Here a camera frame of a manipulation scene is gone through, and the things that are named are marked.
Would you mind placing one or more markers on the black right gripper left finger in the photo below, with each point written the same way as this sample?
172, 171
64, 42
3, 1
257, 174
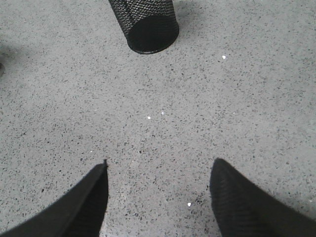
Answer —
78, 213

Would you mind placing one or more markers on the black mesh pen bucket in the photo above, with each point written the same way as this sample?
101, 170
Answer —
149, 26

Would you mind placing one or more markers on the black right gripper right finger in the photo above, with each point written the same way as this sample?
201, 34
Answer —
242, 209

